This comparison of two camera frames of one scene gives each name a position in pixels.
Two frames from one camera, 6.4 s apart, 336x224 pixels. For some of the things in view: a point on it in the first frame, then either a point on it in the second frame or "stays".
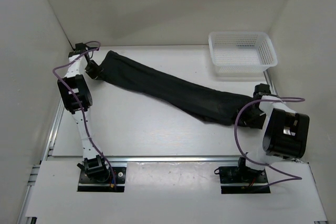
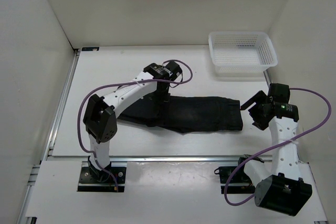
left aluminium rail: x=48 y=149 stays
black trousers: x=188 y=93 → x=189 y=114
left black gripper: x=98 y=72 → x=161 y=99
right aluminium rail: x=272 y=89 stays
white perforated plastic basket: x=242 y=53 stays
